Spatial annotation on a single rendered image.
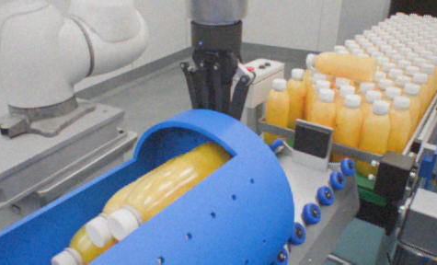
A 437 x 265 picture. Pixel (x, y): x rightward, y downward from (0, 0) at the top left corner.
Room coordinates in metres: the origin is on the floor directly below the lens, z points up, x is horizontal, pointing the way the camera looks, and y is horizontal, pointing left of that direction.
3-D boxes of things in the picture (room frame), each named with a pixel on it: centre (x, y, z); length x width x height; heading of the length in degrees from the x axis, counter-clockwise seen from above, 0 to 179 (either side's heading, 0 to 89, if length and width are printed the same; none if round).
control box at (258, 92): (1.20, -0.13, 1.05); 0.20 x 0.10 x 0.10; 144
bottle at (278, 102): (1.06, -0.18, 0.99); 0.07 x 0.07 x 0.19
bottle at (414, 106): (1.02, -0.56, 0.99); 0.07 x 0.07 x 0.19
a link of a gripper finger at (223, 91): (0.55, -0.01, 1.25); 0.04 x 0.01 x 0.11; 144
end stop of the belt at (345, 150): (0.93, -0.29, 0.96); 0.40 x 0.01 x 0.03; 54
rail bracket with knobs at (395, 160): (0.78, -0.43, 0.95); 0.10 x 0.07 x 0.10; 54
